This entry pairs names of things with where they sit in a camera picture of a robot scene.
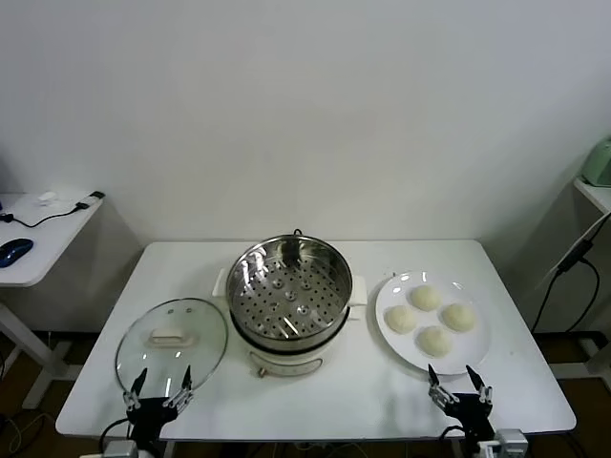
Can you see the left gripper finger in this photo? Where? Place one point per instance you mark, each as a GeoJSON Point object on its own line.
{"type": "Point", "coordinates": [138, 385]}
{"type": "Point", "coordinates": [185, 384]}

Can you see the blue computer mouse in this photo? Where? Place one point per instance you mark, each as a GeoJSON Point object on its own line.
{"type": "Point", "coordinates": [15, 250]}

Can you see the white side desk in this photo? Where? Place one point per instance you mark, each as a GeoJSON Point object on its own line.
{"type": "Point", "coordinates": [594, 193]}
{"type": "Point", "coordinates": [48, 238]}

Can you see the small white desk object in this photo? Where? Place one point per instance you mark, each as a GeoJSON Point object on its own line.
{"type": "Point", "coordinates": [46, 197]}

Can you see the steel steamer pot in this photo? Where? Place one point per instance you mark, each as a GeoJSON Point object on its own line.
{"type": "Point", "coordinates": [286, 365]}

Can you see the pale green appliance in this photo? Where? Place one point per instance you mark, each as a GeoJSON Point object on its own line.
{"type": "Point", "coordinates": [599, 164]}

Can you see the white round plate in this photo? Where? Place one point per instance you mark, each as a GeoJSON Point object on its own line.
{"type": "Point", "coordinates": [470, 353]}

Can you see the white steamed baozi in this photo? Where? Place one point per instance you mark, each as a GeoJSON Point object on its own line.
{"type": "Point", "coordinates": [426, 297]}
{"type": "Point", "coordinates": [402, 318]}
{"type": "Point", "coordinates": [458, 316]}
{"type": "Point", "coordinates": [434, 341]}

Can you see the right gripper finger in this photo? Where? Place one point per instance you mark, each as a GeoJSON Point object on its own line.
{"type": "Point", "coordinates": [479, 385]}
{"type": "Point", "coordinates": [435, 384]}

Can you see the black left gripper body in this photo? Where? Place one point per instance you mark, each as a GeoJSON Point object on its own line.
{"type": "Point", "coordinates": [153, 411]}

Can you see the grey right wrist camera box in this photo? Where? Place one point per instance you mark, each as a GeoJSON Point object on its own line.
{"type": "Point", "coordinates": [508, 443]}

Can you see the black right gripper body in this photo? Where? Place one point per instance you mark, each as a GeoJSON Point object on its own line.
{"type": "Point", "coordinates": [472, 411]}

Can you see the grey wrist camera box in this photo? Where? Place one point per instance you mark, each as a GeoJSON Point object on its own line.
{"type": "Point", "coordinates": [119, 449]}
{"type": "Point", "coordinates": [508, 443]}

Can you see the stainless steel steamer basket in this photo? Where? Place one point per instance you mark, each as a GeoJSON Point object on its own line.
{"type": "Point", "coordinates": [334, 305]}

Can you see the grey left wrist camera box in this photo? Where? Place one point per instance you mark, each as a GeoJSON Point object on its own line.
{"type": "Point", "coordinates": [119, 449]}

